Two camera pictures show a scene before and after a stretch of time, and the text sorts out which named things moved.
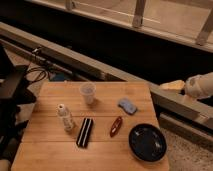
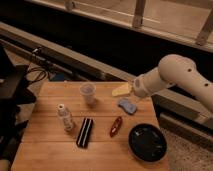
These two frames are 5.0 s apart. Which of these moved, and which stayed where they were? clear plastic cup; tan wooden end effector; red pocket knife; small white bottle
Moved: tan wooden end effector
Stayed: clear plastic cup; red pocket knife; small white bottle
